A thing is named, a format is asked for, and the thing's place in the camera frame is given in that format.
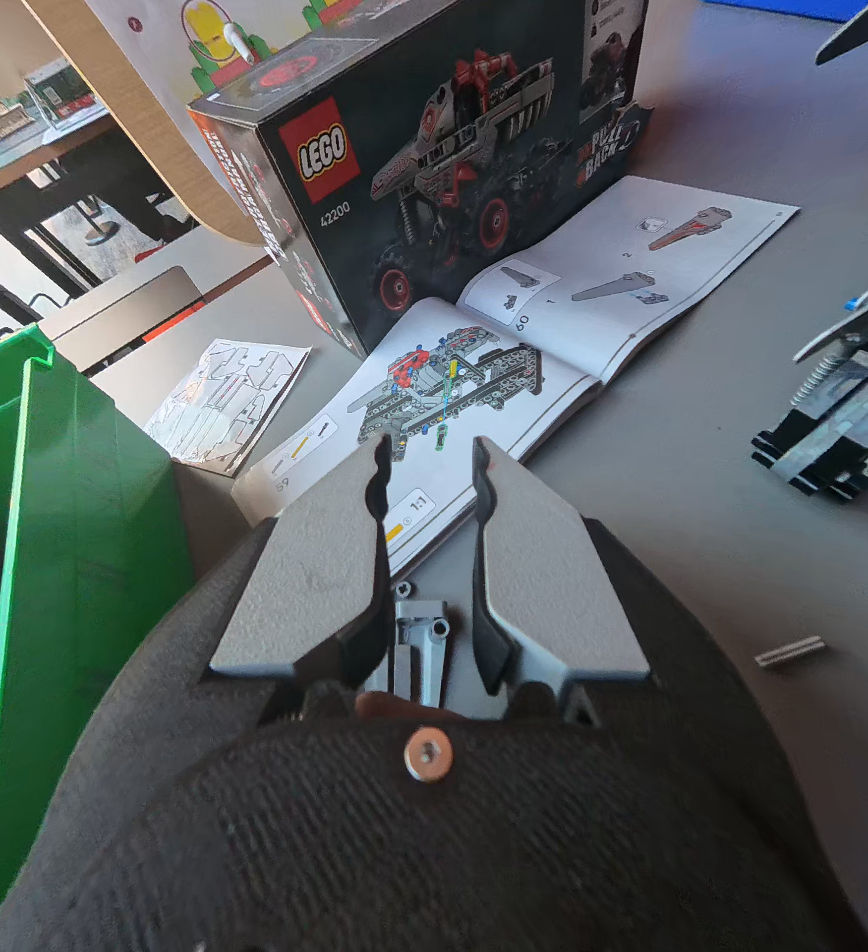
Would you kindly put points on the lego sticker sheet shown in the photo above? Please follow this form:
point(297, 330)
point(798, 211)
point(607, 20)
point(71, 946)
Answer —
point(225, 401)

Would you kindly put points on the wall poster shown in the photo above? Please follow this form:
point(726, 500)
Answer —
point(173, 37)

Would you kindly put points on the dark lego set box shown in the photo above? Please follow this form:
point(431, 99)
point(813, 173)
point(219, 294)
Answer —
point(419, 149)

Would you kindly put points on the partly built lego truck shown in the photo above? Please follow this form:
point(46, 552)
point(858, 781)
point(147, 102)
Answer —
point(835, 416)

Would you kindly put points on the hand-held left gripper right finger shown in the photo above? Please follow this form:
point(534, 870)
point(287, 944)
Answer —
point(553, 595)

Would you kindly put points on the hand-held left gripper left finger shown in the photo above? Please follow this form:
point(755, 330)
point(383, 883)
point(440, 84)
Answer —
point(300, 580)

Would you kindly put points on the person's left hand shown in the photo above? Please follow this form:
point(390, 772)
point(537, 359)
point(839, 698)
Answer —
point(396, 705)

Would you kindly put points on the curved wooden panel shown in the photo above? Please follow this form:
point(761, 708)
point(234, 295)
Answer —
point(158, 149)

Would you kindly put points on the grey cabinet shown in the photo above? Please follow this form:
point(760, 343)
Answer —
point(121, 305)

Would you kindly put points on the open lego instruction booklet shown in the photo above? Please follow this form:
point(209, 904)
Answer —
point(627, 297)

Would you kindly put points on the clear display case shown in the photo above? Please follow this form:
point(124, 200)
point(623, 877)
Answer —
point(62, 97)

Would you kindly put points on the small grey lego axle piece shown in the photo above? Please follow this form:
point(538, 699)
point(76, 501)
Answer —
point(791, 653)

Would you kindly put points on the light grey lego beam piece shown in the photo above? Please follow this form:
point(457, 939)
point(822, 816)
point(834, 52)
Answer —
point(422, 639)

